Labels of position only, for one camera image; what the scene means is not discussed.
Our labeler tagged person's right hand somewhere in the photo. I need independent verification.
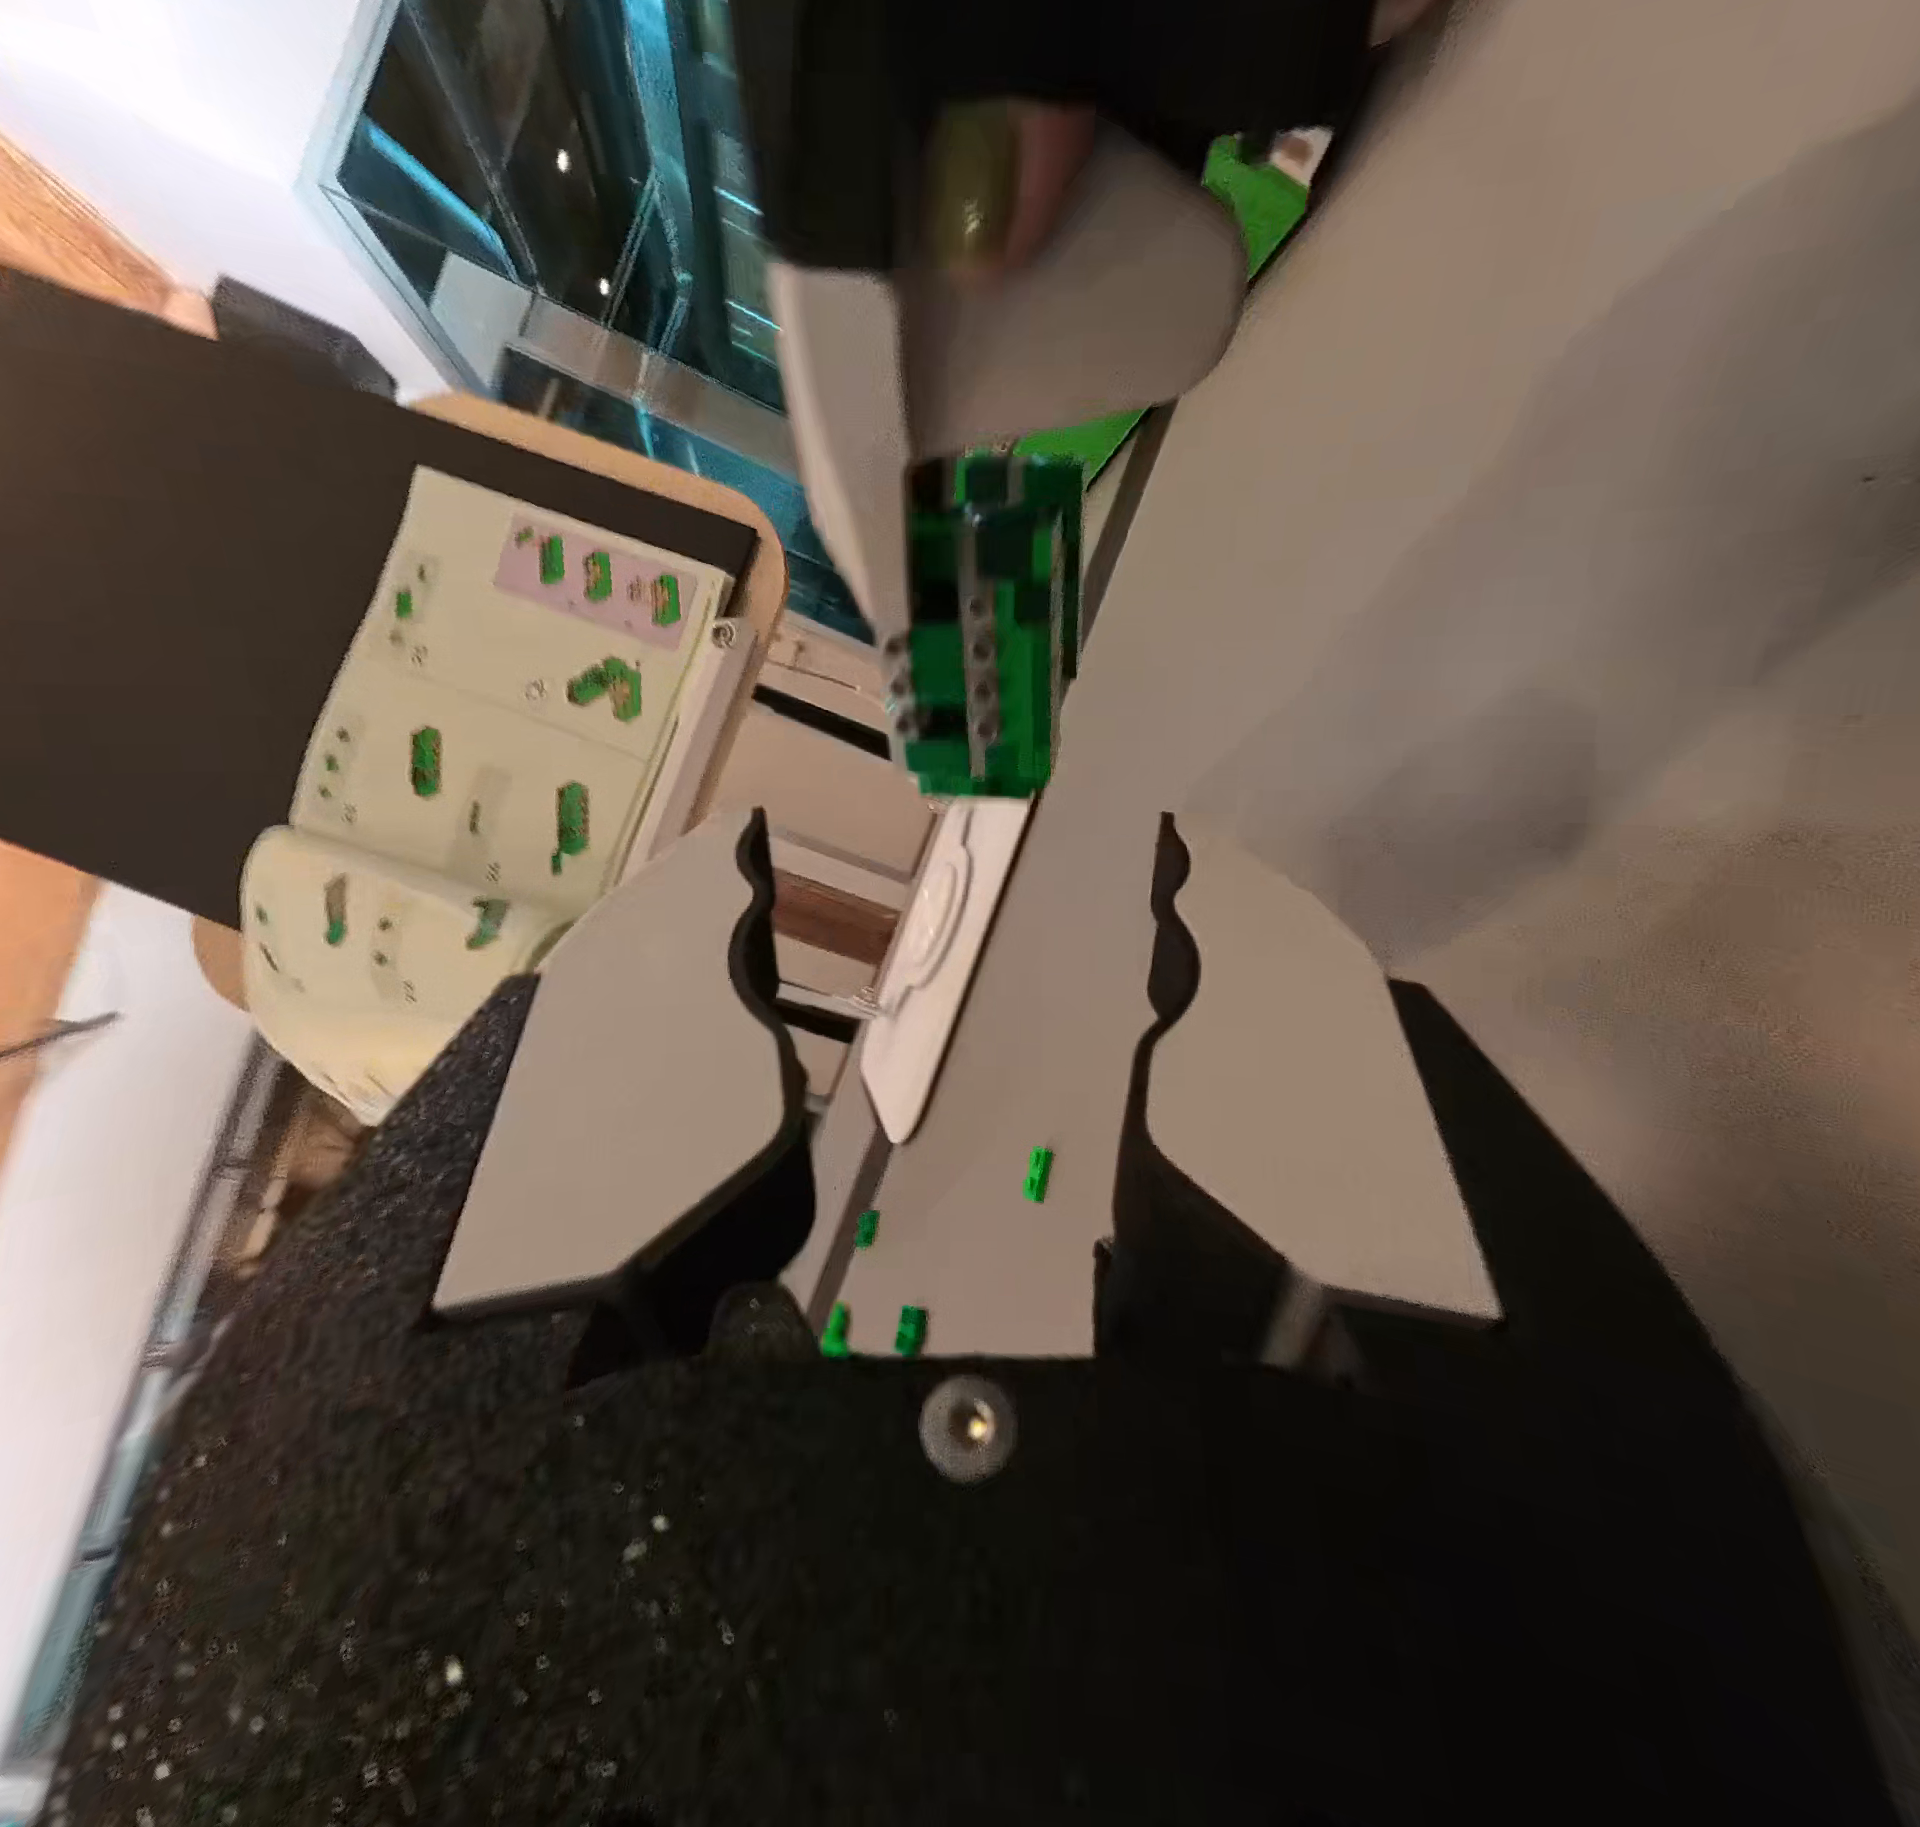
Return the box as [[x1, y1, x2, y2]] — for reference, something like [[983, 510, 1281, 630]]
[[918, 0, 1669, 278]]

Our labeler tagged white book stand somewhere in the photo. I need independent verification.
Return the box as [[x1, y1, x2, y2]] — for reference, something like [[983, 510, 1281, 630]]
[[630, 613, 1039, 1148]]

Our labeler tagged green brick assembly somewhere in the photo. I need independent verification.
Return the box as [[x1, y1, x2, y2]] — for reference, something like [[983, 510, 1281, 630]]
[[892, 449, 1085, 796]]

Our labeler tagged pale green instruction booklet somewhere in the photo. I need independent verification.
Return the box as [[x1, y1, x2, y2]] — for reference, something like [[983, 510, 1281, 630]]
[[241, 465, 739, 1126]]

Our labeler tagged grey desk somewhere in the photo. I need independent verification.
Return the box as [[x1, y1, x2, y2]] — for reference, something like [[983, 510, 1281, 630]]
[[780, 0, 1920, 1633]]

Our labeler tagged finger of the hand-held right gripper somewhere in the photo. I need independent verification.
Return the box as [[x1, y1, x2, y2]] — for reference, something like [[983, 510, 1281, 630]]
[[763, 268, 923, 677]]

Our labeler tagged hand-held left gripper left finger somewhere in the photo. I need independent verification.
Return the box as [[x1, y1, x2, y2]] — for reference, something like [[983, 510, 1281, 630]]
[[434, 803, 824, 1321]]

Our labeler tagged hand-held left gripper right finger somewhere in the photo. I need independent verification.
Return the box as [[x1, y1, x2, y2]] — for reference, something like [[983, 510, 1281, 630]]
[[1114, 812, 1504, 1328]]

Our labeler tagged green toy set box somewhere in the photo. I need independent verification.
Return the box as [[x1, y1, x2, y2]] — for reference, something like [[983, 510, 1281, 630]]
[[996, 129, 1337, 487]]

